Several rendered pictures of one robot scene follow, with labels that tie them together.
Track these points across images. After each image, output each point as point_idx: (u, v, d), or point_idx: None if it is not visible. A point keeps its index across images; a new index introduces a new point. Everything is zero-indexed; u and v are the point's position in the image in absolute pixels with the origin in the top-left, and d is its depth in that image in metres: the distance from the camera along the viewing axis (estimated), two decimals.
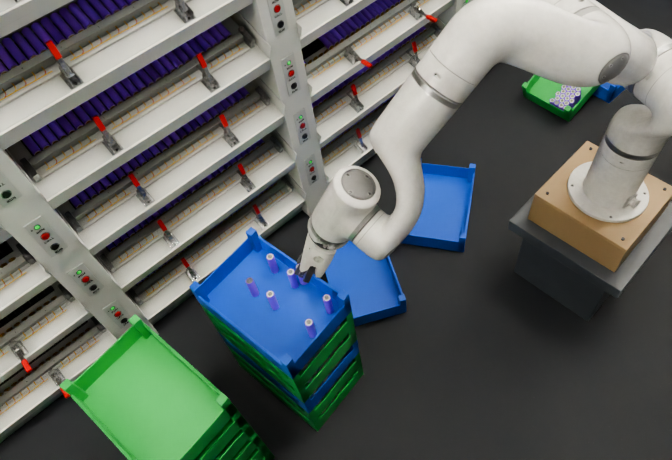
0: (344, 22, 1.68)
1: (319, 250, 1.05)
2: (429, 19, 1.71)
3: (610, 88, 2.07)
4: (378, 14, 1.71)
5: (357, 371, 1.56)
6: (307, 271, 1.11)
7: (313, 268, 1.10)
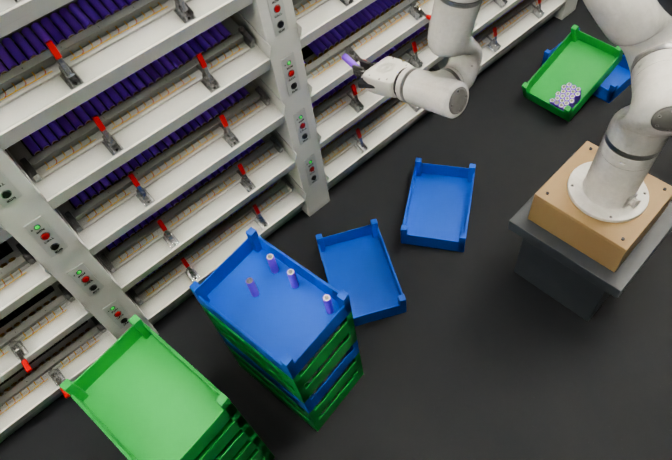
0: (344, 22, 1.68)
1: None
2: (429, 19, 1.71)
3: (610, 88, 2.07)
4: (378, 14, 1.71)
5: (357, 371, 1.56)
6: None
7: None
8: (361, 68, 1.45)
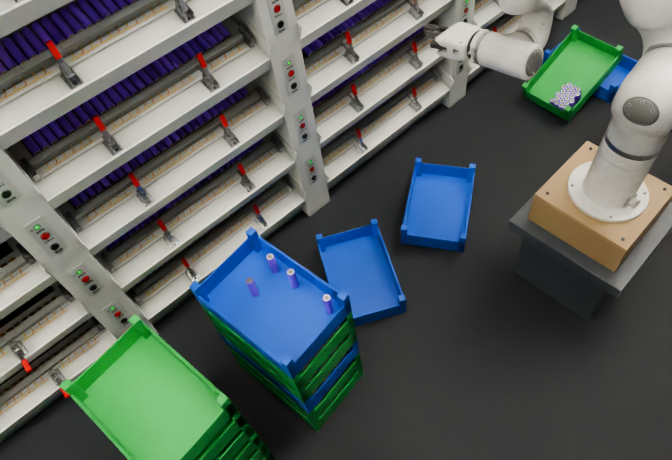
0: None
1: (464, 51, 1.40)
2: None
3: (610, 88, 2.07)
4: (374, 10, 1.71)
5: (357, 371, 1.56)
6: (439, 44, 1.45)
7: (444, 48, 1.45)
8: None
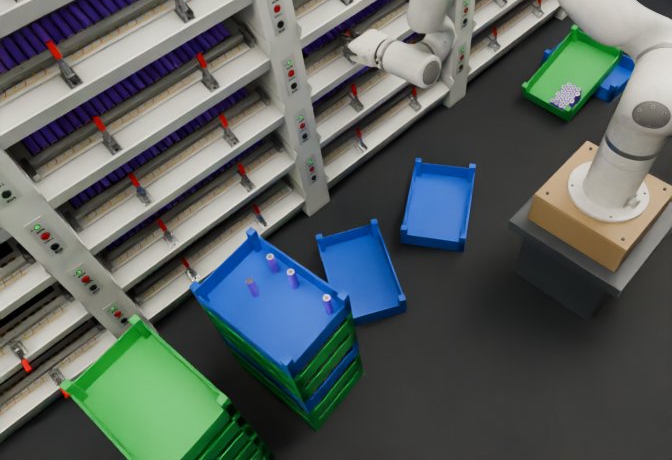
0: None
1: (372, 58, 1.50)
2: None
3: (610, 88, 2.07)
4: (375, 10, 1.71)
5: (357, 371, 1.56)
6: (351, 51, 1.55)
7: (355, 54, 1.55)
8: None
